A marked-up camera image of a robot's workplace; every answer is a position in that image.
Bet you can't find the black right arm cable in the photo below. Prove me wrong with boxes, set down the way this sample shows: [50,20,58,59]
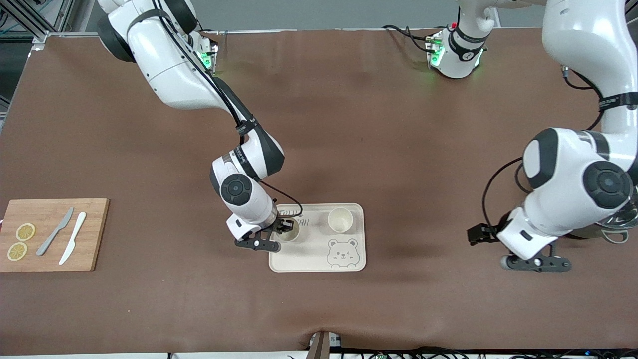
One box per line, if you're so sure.
[127,0,303,222]

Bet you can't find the white plastic knife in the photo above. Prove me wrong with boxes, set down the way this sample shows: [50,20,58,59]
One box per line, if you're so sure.
[59,212,87,266]

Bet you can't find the wooden cutting board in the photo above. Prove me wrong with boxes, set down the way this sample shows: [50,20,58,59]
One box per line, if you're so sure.
[0,198,110,273]

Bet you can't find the silver aluminium frame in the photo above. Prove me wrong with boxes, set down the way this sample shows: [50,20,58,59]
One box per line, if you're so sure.
[0,0,95,55]

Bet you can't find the white tray with bear print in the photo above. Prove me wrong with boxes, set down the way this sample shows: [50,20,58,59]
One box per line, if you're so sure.
[269,203,367,273]

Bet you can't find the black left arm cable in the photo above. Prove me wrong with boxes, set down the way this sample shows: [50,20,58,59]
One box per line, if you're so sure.
[481,65,606,230]

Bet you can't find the black arm base cable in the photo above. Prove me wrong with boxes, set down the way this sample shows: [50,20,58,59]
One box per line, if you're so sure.
[382,24,435,54]

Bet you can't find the grey plastic knife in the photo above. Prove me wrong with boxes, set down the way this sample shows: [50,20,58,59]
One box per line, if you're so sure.
[36,207,75,257]

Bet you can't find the white plastic cup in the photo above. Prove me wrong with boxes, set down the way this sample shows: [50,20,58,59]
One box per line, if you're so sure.
[275,218,301,243]
[328,207,354,234]

